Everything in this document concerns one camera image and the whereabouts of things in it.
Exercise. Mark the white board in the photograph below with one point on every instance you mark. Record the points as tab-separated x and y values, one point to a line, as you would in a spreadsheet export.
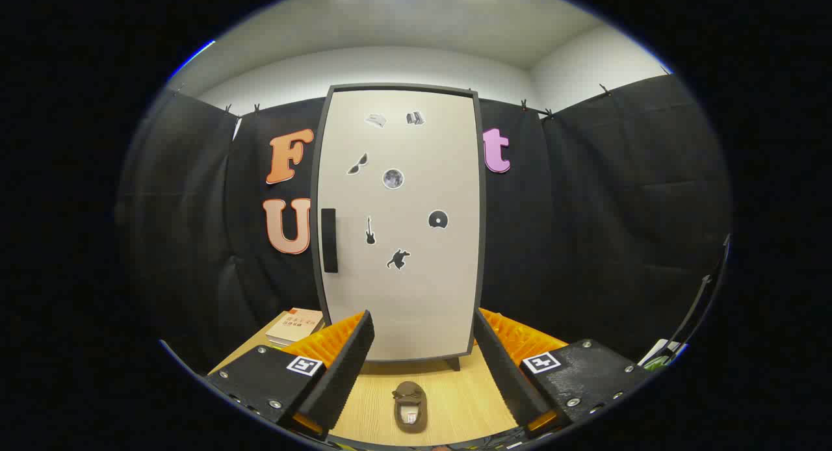
660	348

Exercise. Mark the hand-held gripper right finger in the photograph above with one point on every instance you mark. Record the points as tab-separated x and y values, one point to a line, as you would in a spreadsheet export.
504	373

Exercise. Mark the beige book with orange print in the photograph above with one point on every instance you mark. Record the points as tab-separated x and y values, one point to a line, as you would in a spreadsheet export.
296	324

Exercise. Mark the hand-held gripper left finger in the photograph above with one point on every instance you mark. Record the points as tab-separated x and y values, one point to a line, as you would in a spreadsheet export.
344	379

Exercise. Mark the black folding stand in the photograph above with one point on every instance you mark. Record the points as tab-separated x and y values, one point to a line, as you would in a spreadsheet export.
705	283

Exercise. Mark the black backdrop cloth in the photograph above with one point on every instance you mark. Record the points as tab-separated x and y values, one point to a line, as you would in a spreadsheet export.
617	210

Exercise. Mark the brown fuzzy shoe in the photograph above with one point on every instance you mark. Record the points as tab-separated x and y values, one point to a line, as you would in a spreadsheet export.
409	420

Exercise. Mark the dark grey shoe cabinet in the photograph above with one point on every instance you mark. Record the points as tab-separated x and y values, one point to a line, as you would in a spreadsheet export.
316	197

